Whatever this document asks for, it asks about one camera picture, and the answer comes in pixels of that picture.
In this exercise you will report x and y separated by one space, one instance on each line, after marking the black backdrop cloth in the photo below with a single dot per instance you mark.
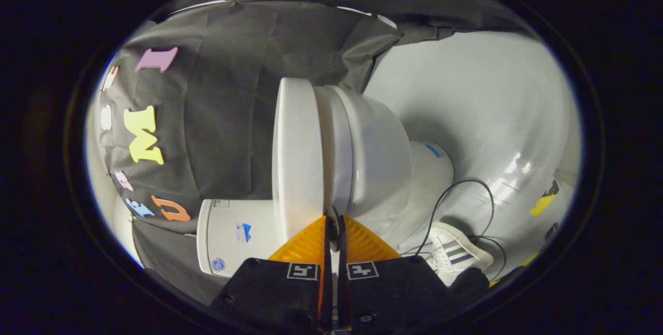
228 107

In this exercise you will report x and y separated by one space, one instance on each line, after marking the yellow and black scrap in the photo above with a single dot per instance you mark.
543 204

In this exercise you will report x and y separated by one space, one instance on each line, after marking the white toilet tank cover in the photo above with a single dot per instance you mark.
203 236

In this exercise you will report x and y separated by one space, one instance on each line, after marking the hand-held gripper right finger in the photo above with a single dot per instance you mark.
343 288

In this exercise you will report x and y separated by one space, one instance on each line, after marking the person's white sneaker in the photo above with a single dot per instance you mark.
456 252

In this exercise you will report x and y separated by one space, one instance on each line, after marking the white ceramic toilet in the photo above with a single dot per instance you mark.
378 169

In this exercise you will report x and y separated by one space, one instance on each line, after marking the white toilet lid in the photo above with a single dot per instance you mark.
298 159

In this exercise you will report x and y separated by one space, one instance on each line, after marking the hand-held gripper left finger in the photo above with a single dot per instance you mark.
327 283

